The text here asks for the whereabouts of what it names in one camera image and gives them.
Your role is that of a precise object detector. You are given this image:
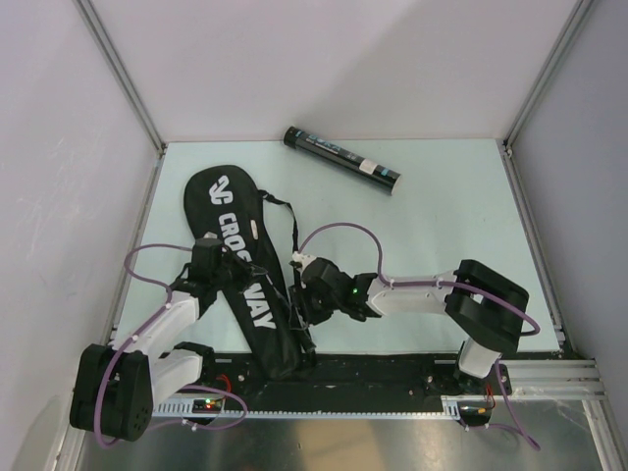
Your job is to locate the black racket bag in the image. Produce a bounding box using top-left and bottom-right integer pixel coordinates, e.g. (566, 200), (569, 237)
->
(183, 165), (317, 380)

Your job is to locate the aluminium corner post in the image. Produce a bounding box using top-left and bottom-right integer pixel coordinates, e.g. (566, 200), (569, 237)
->
(502, 0), (599, 155)
(73, 0), (166, 156)

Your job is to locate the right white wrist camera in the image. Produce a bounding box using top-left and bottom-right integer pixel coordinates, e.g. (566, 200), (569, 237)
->
(289, 251), (317, 270)

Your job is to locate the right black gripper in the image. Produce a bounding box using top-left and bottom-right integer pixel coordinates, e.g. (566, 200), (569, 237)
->
(288, 282), (341, 330)

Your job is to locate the left aluminium corner post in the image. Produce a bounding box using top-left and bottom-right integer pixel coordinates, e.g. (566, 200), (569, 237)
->
(73, 0), (166, 156)

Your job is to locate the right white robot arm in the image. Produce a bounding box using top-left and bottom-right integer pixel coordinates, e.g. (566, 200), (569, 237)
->
(290, 252), (529, 393)

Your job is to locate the white slotted cable duct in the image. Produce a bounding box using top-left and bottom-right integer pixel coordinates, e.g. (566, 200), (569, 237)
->
(151, 395), (465, 419)

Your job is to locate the black shuttlecock tube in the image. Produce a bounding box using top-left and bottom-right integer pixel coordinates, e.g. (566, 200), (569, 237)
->
(283, 127), (401, 195)

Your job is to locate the right aluminium corner post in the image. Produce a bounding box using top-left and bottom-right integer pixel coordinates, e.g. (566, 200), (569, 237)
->
(502, 0), (599, 155)

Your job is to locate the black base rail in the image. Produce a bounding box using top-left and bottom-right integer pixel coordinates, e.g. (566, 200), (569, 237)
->
(203, 353), (512, 415)

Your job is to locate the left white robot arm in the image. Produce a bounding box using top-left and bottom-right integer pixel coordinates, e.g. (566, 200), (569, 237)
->
(69, 238), (266, 448)

